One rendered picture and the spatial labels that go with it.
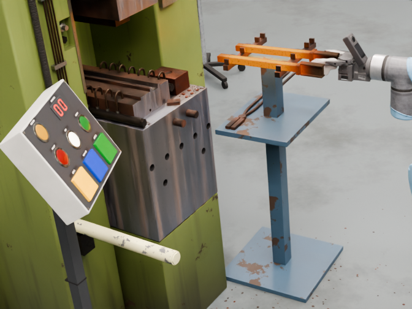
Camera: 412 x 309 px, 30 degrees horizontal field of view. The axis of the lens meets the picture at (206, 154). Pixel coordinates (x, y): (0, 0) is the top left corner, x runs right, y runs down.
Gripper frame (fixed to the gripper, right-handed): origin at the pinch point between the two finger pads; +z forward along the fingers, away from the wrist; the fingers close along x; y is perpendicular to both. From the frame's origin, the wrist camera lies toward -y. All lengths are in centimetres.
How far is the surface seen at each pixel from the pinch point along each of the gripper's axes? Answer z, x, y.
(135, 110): 42, -57, 3
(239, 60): 25.3, -13.3, -0.4
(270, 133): 13.4, -16.0, 26.3
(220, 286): 34, -28, 94
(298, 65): 1.5, -14.7, -1.5
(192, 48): 52, -2, 2
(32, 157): 29, -119, -14
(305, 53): 4.5, -1.3, -0.9
